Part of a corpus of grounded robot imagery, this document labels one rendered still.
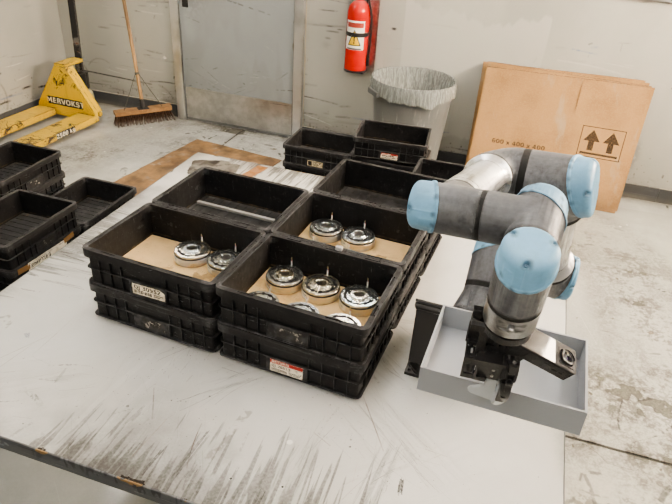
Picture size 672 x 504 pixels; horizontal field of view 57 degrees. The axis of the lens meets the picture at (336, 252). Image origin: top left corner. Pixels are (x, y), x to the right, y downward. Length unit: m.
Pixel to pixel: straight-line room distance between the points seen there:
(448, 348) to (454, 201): 0.39
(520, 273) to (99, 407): 1.10
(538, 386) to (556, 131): 3.30
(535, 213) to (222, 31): 4.26
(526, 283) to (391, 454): 0.76
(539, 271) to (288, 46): 4.11
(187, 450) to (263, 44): 3.77
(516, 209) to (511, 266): 0.12
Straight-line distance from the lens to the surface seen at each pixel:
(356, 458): 1.44
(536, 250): 0.79
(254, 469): 1.42
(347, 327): 1.41
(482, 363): 0.94
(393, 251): 1.88
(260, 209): 2.08
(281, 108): 4.91
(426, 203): 0.89
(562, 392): 1.17
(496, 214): 0.88
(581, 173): 1.24
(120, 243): 1.85
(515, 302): 0.82
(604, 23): 4.40
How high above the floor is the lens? 1.80
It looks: 32 degrees down
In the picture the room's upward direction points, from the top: 4 degrees clockwise
